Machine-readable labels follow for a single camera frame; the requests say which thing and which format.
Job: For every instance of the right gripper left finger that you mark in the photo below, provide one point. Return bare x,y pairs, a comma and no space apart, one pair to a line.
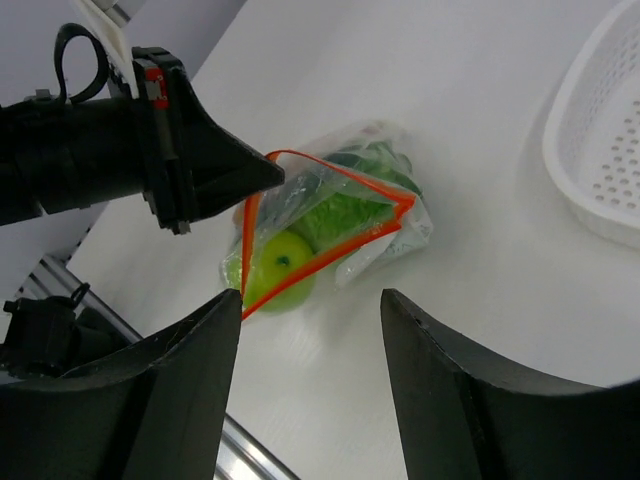
125,395

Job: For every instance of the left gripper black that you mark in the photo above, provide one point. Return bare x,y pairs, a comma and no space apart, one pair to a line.
193,168

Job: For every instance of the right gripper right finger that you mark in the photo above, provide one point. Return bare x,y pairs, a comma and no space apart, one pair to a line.
466,412

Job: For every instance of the clear zip bag orange seal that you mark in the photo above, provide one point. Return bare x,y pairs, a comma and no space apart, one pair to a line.
259,218

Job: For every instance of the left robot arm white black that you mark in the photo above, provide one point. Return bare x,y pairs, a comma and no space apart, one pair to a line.
114,139

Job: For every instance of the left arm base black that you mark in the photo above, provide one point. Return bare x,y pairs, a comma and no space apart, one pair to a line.
50,336

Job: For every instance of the green fake apple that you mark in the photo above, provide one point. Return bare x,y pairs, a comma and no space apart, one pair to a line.
280,256

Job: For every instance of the green fake lettuce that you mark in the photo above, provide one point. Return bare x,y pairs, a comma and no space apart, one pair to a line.
340,207

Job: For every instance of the white perforated plastic basket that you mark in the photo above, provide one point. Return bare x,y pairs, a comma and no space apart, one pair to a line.
591,138

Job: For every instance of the aluminium mounting rail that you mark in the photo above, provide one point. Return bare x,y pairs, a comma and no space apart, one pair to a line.
165,400

